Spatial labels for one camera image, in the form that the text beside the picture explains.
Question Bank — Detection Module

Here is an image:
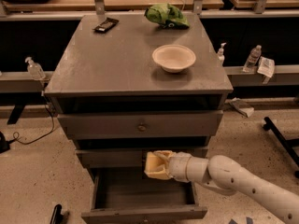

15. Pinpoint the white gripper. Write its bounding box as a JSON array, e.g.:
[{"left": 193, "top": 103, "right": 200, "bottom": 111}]
[{"left": 144, "top": 150, "right": 192, "bottom": 183}]

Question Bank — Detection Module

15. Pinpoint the yellow sponge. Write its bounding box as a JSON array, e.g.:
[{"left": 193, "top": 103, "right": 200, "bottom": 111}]
[{"left": 144, "top": 152, "right": 164, "bottom": 177}]

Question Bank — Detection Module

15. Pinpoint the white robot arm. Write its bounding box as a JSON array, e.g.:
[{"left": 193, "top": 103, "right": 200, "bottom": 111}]
[{"left": 144, "top": 150, "right": 299, "bottom": 224}]

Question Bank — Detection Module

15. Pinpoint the grey middle drawer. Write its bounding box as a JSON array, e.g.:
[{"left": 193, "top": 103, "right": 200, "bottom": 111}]
[{"left": 76, "top": 147, "right": 209, "bottom": 169}]

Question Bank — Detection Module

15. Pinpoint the grey open bottom drawer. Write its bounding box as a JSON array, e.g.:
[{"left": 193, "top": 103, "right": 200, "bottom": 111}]
[{"left": 81, "top": 167, "right": 207, "bottom": 224}]

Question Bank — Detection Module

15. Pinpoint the grey top drawer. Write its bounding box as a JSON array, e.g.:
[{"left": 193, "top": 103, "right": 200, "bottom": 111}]
[{"left": 58, "top": 110, "right": 223, "bottom": 140}]

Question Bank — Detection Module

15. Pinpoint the grey wooden drawer cabinet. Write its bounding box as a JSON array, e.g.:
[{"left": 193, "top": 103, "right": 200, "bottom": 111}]
[{"left": 43, "top": 13, "right": 235, "bottom": 224}]

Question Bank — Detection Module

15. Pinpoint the folded paper on floor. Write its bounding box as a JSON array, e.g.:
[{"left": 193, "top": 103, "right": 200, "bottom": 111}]
[{"left": 230, "top": 98, "right": 254, "bottom": 118}]

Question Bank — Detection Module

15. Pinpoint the white bowl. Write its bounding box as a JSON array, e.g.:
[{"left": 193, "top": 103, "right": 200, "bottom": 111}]
[{"left": 152, "top": 45, "right": 196, "bottom": 73}]

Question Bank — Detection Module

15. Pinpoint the black object bottom left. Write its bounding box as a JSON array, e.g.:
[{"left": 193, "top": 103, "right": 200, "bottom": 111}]
[{"left": 50, "top": 204, "right": 69, "bottom": 224}]

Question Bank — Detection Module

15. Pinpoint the white pump bottle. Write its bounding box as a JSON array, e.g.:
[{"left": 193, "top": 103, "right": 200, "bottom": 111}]
[{"left": 217, "top": 42, "right": 227, "bottom": 65}]

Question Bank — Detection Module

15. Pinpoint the black stand leg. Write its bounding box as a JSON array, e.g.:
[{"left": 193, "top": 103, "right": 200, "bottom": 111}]
[{"left": 263, "top": 117, "right": 299, "bottom": 167}]

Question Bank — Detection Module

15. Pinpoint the white paper packet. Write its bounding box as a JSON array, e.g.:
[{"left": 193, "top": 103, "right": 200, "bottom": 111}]
[{"left": 257, "top": 57, "right": 275, "bottom": 84}]

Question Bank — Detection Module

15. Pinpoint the clear plastic water bottle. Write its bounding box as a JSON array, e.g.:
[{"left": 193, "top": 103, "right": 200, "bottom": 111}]
[{"left": 242, "top": 45, "right": 262, "bottom": 73}]

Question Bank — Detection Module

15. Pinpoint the black snack bar wrapper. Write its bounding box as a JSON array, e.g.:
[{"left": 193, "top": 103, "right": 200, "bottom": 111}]
[{"left": 93, "top": 18, "right": 119, "bottom": 34}]

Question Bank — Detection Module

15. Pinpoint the clear sanitizer pump bottle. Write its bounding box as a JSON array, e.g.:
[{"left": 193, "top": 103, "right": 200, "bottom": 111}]
[{"left": 25, "top": 57, "right": 46, "bottom": 80}]

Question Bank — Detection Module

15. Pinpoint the wooden workbench shelf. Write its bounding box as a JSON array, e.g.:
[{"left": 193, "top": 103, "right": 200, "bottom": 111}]
[{"left": 0, "top": 0, "right": 299, "bottom": 17}]

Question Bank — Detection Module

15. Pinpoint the black power cable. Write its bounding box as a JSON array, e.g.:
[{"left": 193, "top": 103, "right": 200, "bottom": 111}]
[{"left": 11, "top": 103, "right": 58, "bottom": 146}]

